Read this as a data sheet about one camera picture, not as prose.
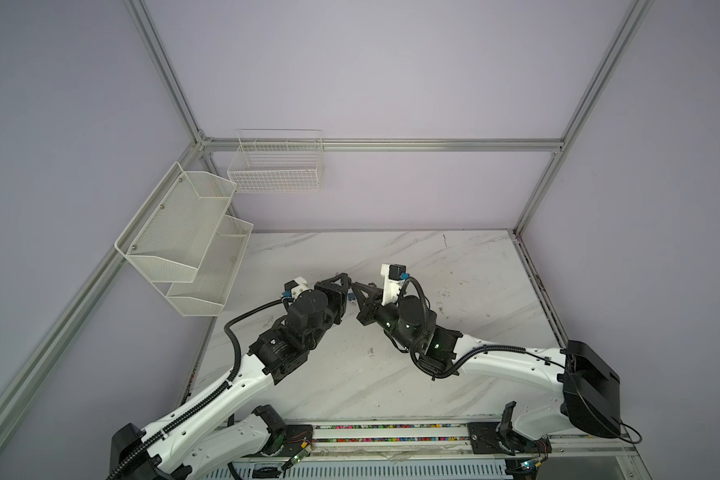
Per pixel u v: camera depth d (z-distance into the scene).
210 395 0.44
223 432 0.56
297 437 0.74
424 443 0.74
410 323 0.53
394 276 0.62
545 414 0.53
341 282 0.71
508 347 0.49
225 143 0.91
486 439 0.73
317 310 0.51
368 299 0.66
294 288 0.66
